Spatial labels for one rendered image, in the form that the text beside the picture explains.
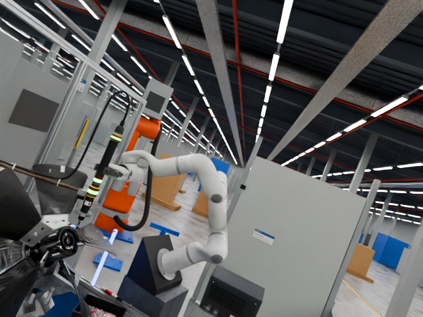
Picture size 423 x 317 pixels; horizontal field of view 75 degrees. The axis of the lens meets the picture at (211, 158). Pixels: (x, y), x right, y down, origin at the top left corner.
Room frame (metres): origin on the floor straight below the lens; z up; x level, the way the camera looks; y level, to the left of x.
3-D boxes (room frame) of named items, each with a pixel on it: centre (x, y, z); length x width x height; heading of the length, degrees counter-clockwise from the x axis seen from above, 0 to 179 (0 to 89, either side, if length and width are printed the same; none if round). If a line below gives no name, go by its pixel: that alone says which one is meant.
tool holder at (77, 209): (1.19, 0.42, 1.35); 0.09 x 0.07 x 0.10; 111
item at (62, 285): (1.25, 0.43, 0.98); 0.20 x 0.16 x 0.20; 76
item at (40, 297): (1.16, 0.42, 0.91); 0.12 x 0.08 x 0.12; 76
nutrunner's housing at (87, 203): (1.19, 0.41, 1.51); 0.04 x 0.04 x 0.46
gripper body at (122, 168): (1.30, 0.39, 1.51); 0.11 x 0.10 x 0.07; 166
